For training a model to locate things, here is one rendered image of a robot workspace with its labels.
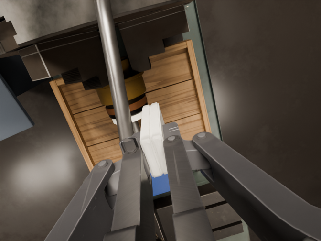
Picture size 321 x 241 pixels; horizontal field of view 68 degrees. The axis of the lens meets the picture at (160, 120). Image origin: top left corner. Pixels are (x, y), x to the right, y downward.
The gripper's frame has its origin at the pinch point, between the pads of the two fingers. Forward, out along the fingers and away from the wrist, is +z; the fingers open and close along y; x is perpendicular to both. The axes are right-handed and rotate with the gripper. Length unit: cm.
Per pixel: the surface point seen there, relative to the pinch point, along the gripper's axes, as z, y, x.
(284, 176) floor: 135, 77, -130
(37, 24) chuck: 9.2, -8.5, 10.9
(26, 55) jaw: 13.4, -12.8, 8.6
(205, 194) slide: 35, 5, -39
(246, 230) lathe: 40, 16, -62
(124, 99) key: 0.4, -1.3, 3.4
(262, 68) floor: 135, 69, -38
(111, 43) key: 1.5, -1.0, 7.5
